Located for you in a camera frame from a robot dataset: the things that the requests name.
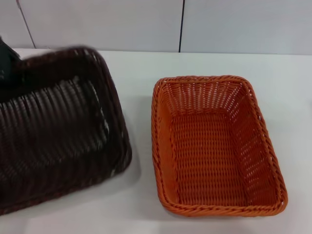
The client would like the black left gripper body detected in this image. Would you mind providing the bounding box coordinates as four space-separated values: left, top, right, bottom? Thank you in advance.
0 36 22 82

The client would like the dark brown wicker basket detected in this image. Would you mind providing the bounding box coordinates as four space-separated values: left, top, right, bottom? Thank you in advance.
0 45 134 215

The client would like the orange wicker basket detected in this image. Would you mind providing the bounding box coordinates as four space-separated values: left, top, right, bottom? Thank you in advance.
152 75 287 216

